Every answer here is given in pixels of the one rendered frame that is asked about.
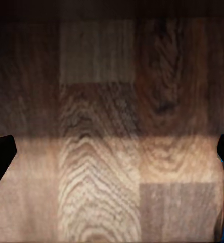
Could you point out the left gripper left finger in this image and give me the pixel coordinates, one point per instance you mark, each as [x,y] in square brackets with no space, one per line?
[7,152]

